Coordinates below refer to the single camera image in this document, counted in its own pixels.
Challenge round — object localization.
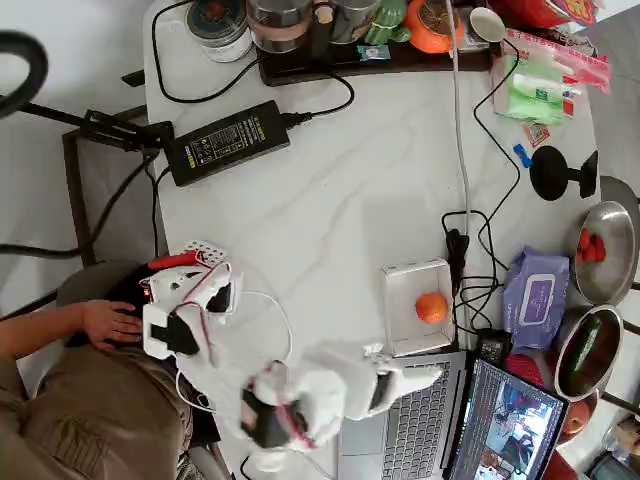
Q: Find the grey chair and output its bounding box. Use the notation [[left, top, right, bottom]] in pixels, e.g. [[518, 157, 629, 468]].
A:
[[55, 259, 146, 307]]

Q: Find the black inline plug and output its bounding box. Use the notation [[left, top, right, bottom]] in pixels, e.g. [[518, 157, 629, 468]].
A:
[[444, 227, 471, 297]]

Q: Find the glass pitcher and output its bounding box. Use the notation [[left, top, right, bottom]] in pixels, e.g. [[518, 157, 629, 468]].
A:
[[245, 0, 314, 55]]

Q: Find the thick grey-white cable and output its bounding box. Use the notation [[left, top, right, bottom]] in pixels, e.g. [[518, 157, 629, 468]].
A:
[[444, 0, 474, 236]]

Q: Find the thin white USB cable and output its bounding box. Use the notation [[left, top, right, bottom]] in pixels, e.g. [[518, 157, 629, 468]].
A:
[[174, 290, 294, 416]]

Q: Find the person's forearm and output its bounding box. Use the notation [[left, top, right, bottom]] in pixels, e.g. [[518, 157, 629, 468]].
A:
[[0, 303, 87, 360]]

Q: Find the red cloth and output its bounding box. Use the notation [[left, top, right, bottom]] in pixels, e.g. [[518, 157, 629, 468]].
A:
[[504, 352, 549, 392]]

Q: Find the steel kettle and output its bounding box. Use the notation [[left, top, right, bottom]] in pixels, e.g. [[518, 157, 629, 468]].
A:
[[332, 0, 381, 46]]

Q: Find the small red white packet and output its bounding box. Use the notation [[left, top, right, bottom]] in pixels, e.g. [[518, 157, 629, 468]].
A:
[[522, 122, 551, 150]]

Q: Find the small black charger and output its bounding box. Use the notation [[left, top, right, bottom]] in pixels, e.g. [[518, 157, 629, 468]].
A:
[[474, 327, 512, 366]]

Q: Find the dark tea tray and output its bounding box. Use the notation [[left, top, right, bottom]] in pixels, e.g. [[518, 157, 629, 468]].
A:
[[257, 39, 494, 87]]

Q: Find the black power adapter brick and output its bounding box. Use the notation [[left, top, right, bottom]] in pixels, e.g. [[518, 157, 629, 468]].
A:
[[164, 99, 292, 189]]

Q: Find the red table clamp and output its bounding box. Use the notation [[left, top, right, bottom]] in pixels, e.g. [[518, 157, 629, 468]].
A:
[[147, 252, 201, 271]]

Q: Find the black mains power cord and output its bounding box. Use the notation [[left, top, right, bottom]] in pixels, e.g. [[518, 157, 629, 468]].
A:
[[150, 0, 356, 129]]

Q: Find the person's olive brown clothing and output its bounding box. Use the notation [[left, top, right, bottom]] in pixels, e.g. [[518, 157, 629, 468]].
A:
[[0, 344, 194, 480]]

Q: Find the grey round seat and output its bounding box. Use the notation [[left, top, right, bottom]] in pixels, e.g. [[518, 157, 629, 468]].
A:
[[598, 174, 640, 221]]

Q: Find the dark wooden chair frame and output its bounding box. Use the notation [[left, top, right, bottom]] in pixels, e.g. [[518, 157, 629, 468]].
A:
[[62, 104, 169, 269]]

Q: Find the white cup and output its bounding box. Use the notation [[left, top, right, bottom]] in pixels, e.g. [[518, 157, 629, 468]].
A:
[[468, 6, 509, 44]]

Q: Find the small teal packet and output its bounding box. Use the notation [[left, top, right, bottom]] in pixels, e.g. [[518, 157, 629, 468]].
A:
[[356, 44, 391, 64]]

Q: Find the black round stand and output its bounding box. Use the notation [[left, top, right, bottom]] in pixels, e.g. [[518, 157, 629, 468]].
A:
[[528, 144, 600, 202]]

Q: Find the green tissue pack bundle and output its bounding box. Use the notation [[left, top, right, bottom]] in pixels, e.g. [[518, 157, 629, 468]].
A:
[[492, 52, 584, 126]]

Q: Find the white cardboard box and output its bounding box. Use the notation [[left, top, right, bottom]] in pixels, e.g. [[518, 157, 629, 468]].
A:
[[382, 257, 457, 357]]

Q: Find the thin black adapter lead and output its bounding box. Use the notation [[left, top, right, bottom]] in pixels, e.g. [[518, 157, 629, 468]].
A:
[[143, 164, 174, 259]]

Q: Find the thin black cable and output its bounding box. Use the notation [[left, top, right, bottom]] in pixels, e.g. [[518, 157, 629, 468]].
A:
[[441, 209, 507, 349], [472, 37, 522, 281]]

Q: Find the green cactus ceramic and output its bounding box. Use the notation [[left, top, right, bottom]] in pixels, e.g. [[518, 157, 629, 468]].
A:
[[363, 0, 412, 45]]

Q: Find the round tin dark lid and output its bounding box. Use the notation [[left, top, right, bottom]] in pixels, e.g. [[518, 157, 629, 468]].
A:
[[183, 0, 255, 64]]

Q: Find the red apple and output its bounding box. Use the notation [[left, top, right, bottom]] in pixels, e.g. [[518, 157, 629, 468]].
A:
[[562, 397, 599, 444]]

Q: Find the orange pumpkin teapot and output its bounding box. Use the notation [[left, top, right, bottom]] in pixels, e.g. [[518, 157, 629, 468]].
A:
[[403, 0, 466, 55]]

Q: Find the person's bare hand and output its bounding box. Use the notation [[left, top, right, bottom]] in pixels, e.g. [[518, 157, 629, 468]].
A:
[[79, 298, 145, 354]]

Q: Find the purple wet wipes pack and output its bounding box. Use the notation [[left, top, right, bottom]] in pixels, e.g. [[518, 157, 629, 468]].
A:
[[502, 245, 571, 351]]

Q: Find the orange fruit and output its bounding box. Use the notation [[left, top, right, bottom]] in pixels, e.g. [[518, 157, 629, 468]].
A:
[[414, 292, 450, 325]]

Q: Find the silver laptop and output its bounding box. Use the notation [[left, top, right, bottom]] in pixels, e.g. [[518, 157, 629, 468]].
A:
[[335, 349, 571, 480]]

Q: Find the red bag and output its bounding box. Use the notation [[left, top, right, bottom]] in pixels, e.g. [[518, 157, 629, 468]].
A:
[[487, 0, 601, 29]]

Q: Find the white perforated plate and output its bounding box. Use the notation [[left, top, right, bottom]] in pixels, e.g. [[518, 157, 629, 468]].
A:
[[182, 239, 229, 264]]

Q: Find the black gooseneck clamp holder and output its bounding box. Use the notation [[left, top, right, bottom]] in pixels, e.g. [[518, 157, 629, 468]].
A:
[[0, 30, 176, 154]]

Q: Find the pink printed plastic package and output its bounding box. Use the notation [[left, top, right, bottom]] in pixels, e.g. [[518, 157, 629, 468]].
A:
[[504, 27, 614, 96]]

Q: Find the steel bowl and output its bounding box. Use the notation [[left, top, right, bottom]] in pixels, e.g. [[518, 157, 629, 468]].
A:
[[567, 199, 639, 307], [552, 304, 625, 404]]

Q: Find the green cucumber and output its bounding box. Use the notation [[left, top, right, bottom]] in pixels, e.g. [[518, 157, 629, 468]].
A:
[[567, 315, 602, 386]]

